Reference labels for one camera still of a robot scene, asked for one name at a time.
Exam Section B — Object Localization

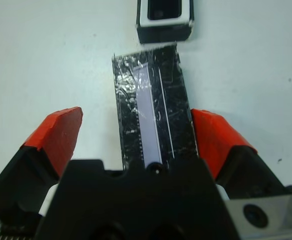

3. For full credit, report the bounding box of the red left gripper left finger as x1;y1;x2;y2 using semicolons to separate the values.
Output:
0;106;84;218

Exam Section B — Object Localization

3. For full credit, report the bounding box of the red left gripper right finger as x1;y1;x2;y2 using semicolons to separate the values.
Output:
190;108;292;201

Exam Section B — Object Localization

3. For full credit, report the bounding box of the shiny black box lid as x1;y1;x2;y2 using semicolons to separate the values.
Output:
111;42;199;173

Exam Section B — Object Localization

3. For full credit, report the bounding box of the white open box tray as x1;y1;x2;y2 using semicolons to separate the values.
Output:
135;0;195;45

